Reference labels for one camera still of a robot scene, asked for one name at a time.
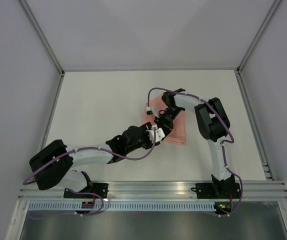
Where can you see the right aluminium frame post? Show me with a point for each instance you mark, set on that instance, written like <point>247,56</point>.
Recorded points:
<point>259,34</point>

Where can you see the white slotted cable duct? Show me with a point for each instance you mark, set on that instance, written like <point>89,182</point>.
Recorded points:
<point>138,206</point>

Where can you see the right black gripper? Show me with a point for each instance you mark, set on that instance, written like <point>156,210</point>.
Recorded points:
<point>165,126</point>

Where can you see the pink cloth napkin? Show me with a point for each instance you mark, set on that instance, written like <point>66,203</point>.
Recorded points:
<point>178,134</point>

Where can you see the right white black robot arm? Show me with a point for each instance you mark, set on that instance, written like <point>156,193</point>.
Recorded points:
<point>214,126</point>

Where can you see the left aluminium frame post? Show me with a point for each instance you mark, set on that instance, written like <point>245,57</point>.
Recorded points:
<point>40,34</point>

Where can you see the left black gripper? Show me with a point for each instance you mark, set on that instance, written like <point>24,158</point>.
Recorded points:
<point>144,127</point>

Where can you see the aluminium mounting rail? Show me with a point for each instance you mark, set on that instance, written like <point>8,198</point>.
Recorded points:
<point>257,191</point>

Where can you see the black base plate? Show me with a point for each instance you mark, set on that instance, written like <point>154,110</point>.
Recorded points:
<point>208,191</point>
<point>97,190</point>

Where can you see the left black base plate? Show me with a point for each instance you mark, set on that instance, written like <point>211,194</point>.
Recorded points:
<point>97,190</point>

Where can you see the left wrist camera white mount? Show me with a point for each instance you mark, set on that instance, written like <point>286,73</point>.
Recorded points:
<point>157,133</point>

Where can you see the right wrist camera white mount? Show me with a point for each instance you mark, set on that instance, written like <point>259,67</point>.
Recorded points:
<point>151,110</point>

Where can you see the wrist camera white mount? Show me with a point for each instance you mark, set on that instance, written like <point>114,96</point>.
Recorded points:
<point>157,133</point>
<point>151,110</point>

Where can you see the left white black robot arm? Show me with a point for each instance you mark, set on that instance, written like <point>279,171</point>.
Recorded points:
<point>54,166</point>

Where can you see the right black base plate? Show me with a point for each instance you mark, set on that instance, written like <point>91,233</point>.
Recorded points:
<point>208,191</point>

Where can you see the aluminium frame post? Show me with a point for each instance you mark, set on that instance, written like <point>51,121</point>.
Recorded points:
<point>259,34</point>
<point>40,34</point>

